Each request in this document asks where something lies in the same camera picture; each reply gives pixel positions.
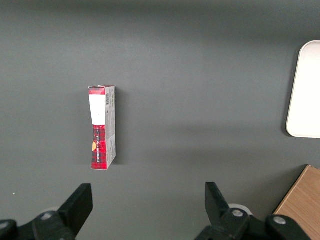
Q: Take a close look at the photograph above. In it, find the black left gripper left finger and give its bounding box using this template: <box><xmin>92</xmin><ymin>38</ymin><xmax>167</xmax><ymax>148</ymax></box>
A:
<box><xmin>0</xmin><ymin>183</ymin><xmax>94</xmax><ymax>240</ymax></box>

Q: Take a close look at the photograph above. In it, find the wooden drawer cabinet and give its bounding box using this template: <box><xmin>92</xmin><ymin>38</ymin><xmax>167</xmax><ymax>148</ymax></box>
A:
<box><xmin>273</xmin><ymin>164</ymin><xmax>320</xmax><ymax>240</ymax></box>

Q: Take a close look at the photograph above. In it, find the red plaid cardboard box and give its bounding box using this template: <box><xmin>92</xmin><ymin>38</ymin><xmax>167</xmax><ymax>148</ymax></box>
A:
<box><xmin>87</xmin><ymin>84</ymin><xmax>117</xmax><ymax>171</ymax></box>

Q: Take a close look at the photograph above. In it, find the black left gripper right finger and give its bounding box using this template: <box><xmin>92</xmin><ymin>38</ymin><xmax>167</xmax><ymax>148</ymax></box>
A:
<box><xmin>196</xmin><ymin>181</ymin><xmax>313</xmax><ymax>240</ymax></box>

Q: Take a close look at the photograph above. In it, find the cream plastic tray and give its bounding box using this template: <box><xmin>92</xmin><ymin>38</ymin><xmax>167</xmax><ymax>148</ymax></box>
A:
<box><xmin>285</xmin><ymin>40</ymin><xmax>320</xmax><ymax>139</ymax></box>

